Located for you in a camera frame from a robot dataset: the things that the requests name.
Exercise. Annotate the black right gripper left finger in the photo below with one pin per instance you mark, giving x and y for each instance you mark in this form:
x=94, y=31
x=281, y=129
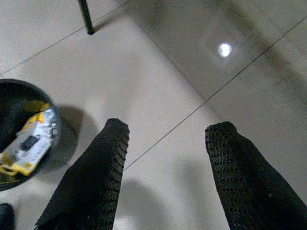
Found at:
x=91, y=182

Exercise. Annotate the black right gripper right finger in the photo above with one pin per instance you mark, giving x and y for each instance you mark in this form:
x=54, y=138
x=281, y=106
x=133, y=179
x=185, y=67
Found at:
x=247, y=187

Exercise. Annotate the black round rubbish bin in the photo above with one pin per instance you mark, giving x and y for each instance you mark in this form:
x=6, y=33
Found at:
x=13, y=95

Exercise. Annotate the silver yellow snack wrapper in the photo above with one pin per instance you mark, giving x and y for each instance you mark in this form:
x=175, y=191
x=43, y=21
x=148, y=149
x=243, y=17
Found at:
x=33, y=141

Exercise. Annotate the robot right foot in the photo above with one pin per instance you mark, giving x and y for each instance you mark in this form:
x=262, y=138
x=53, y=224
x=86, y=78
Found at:
x=6, y=216

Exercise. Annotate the white table with black frame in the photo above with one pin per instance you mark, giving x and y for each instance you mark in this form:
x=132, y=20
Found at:
x=86, y=16

